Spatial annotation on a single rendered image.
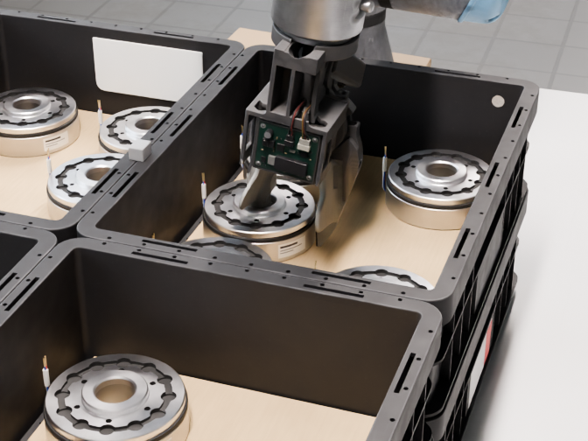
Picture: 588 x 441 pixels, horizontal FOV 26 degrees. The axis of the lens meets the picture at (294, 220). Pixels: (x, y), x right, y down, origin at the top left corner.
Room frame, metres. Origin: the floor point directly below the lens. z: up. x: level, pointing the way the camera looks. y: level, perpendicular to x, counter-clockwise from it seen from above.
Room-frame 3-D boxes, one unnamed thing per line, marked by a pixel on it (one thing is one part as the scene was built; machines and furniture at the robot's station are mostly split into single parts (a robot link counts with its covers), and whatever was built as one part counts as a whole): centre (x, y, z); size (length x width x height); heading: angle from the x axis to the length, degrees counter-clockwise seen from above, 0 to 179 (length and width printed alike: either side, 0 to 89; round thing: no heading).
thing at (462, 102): (0.98, -0.03, 0.87); 0.40 x 0.30 x 0.11; 161
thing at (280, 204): (1.00, 0.03, 0.86); 0.05 x 0.05 x 0.01
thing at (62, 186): (1.05, 0.18, 0.86); 0.10 x 0.10 x 0.01
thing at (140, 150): (0.96, 0.13, 0.94); 0.02 x 0.01 x 0.01; 161
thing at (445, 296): (0.98, -0.03, 0.92); 0.40 x 0.30 x 0.02; 161
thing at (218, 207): (1.00, 0.03, 0.86); 0.10 x 0.10 x 0.01
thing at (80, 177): (1.05, 0.18, 0.86); 0.05 x 0.05 x 0.01
